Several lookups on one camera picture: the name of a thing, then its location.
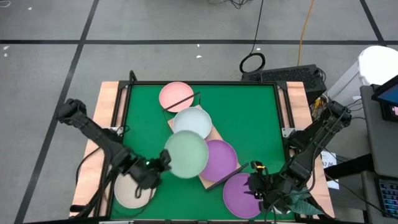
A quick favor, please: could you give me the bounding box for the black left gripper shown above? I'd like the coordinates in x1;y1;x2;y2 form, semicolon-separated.
129;149;172;191

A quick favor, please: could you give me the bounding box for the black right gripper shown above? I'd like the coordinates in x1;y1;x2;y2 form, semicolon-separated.
244;160;295;215

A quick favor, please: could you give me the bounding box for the purple plate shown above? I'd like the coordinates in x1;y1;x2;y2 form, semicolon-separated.
222;172;267;220
200;139;239;183

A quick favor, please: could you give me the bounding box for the mint green plate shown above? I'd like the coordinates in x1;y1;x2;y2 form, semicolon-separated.
164;129;210;179

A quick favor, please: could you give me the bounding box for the light blue plate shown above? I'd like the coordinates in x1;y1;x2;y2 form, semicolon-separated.
172;106;213;140

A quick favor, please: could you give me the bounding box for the beige plate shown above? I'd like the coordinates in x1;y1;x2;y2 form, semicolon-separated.
113;172;157;210

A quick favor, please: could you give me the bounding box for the artificial plant in white pot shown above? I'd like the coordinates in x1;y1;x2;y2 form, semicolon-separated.
272;186;326;216

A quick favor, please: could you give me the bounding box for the salmon pink plate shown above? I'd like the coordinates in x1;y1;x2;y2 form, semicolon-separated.
159;81;195;113

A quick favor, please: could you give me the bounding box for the green table mat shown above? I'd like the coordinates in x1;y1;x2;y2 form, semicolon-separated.
109;83;296;221

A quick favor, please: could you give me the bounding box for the white paper sheet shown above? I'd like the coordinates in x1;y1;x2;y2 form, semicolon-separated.
320;150;340;190

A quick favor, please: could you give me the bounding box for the black desk leg bar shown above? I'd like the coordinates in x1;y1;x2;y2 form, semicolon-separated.
323;153;376;180

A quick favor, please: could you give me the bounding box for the power strip with yellow plugs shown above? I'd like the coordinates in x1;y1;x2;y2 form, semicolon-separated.
312;95;331;116

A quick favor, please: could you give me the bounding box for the black device with lit keys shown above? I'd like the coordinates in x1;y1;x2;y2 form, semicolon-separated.
374;177;398;218

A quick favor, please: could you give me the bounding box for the grey desk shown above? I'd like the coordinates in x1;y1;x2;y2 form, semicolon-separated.
359;85;398;178

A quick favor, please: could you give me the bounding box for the black monitor with blue screen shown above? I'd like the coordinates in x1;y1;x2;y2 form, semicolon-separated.
371;74;398;123

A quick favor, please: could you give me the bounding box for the white trash bin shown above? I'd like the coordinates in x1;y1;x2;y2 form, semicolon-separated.
326;45;398;102

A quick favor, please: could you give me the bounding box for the black arm cable harness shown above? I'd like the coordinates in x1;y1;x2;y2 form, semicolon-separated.
68;146;122;218

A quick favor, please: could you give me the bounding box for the black table frame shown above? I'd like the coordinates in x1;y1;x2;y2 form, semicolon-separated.
93;70;312;224

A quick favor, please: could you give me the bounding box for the black cable with coil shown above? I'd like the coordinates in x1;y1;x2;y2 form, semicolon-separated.
238;0;267;75

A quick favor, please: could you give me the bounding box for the yellow cable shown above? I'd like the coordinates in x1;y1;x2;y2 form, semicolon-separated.
297;0;317;67

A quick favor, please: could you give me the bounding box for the black cable tangle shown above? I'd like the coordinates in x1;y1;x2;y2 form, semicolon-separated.
207;0;254;9

